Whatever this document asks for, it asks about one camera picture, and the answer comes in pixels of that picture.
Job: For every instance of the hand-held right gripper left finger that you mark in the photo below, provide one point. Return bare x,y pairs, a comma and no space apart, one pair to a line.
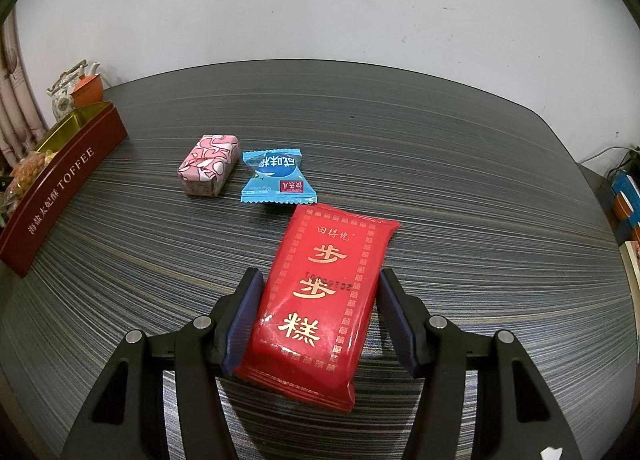
245,320

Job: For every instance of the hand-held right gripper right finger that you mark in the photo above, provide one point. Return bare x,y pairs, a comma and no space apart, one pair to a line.
400,325

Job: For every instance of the red gold-print snack packet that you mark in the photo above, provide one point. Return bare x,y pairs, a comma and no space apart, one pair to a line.
315,300

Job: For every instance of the red gold-lined tin box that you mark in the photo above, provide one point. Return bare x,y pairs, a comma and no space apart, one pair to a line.
65,180

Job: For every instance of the blue candy packet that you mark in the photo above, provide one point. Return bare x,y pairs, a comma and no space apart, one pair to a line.
275,175

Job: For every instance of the pink floral snack packet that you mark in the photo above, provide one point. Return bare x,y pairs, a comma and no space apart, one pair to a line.
207,160

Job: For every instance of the white paper scrap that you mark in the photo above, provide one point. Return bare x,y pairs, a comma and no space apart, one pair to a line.
552,454

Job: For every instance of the stack of books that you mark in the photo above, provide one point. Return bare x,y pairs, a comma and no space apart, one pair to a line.
632,255

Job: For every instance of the orange box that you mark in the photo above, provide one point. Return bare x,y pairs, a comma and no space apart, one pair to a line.
627,207

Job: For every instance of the clear brown cookie packet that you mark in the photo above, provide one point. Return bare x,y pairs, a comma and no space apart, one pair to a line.
27,173

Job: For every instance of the blue box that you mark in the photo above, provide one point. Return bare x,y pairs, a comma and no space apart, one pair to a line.
627,187

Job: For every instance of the terracotta tea cup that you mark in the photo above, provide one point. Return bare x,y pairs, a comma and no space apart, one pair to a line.
87,93

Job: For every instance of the floral ceramic teapot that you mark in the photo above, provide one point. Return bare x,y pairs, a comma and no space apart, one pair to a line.
62,100

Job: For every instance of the beige curtain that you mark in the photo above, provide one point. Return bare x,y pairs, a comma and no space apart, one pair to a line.
15,105

